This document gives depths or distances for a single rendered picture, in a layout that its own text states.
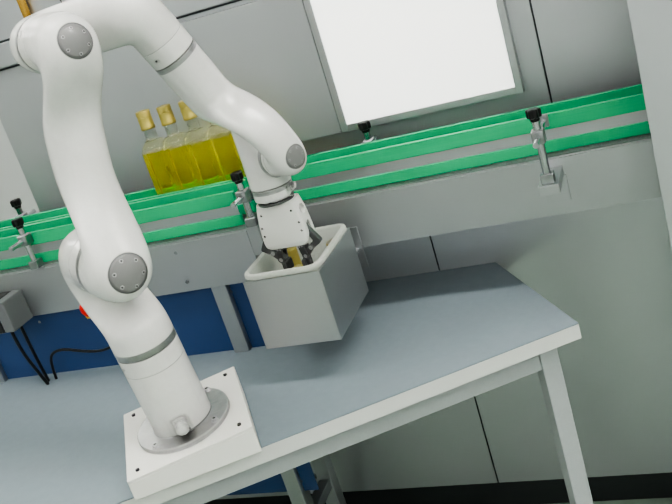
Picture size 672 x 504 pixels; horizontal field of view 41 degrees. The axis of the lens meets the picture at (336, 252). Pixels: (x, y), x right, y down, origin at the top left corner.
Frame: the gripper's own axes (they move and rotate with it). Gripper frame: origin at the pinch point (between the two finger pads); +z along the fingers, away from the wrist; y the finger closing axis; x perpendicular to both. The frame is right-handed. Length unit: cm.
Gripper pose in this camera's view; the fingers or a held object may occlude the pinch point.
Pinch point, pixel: (298, 266)
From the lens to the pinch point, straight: 185.0
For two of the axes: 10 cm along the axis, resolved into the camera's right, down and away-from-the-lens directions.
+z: 2.8, 9.0, 3.3
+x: -3.0, 4.1, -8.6
